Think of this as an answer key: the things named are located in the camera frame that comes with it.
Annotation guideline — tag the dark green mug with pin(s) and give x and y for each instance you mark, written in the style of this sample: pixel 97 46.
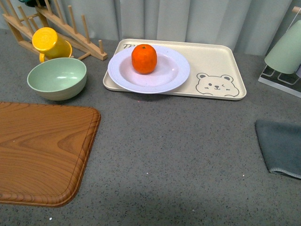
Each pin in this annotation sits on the dark green mug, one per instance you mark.
pixel 34 3

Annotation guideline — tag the orange fruit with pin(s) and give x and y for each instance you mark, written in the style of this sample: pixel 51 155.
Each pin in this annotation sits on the orange fruit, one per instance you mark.
pixel 144 59

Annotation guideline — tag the white cup holder stand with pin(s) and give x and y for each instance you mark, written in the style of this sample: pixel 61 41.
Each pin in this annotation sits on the white cup holder stand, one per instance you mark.
pixel 289 83

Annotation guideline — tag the white round plate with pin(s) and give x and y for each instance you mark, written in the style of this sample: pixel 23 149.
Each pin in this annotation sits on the white round plate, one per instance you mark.
pixel 172 71

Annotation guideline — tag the light green cup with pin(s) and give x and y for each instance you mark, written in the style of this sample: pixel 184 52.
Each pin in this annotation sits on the light green cup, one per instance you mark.
pixel 285 56

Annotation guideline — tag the brown wooden cutting board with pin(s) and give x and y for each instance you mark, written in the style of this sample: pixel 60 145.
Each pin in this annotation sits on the brown wooden cutting board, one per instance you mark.
pixel 44 151

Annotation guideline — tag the grey cloth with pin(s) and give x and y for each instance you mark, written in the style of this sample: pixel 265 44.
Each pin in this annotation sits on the grey cloth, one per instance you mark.
pixel 280 145

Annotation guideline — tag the wooden dish rack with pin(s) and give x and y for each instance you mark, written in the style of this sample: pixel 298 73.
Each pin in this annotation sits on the wooden dish rack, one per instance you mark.
pixel 23 27

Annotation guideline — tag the grey curtain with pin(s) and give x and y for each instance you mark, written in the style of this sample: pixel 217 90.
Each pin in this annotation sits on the grey curtain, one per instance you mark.
pixel 245 26

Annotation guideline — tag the light green bowl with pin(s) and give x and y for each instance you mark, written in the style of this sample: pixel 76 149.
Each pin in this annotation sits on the light green bowl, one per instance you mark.
pixel 58 79

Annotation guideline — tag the yellow mug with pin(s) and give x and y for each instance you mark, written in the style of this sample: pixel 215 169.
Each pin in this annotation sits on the yellow mug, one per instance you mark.
pixel 50 44

